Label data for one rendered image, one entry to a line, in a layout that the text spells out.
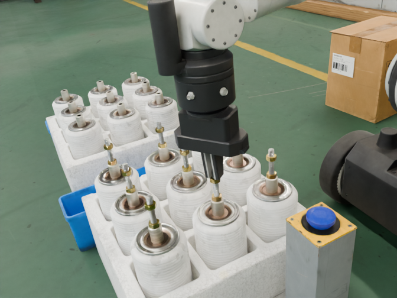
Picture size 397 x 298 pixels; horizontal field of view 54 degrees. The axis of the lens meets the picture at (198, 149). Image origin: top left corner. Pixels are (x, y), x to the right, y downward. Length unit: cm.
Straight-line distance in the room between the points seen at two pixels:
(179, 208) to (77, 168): 40
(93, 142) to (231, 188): 45
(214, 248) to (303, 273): 16
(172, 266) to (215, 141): 22
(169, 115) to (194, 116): 58
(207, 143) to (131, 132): 56
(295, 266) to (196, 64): 33
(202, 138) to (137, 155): 55
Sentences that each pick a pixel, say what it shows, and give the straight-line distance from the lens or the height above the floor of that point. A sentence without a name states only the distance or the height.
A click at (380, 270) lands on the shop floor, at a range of 99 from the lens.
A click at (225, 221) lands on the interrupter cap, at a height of 25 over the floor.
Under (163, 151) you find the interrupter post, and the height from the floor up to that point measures 27.
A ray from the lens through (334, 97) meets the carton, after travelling 166.
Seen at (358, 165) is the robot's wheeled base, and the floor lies 18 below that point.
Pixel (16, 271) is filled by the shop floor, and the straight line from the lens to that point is 112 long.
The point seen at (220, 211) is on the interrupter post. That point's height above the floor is 26.
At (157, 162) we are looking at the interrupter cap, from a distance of 87.
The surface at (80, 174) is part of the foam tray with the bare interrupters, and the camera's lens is 111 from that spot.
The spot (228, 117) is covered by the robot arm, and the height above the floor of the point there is 45.
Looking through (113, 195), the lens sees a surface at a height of 23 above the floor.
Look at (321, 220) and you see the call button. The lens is 58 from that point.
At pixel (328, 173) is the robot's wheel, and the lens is 104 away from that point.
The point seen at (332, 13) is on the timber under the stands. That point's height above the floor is 3.
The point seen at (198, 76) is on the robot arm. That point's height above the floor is 52.
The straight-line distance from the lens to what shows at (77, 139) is 111.
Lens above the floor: 70
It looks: 30 degrees down
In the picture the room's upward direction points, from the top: 7 degrees counter-clockwise
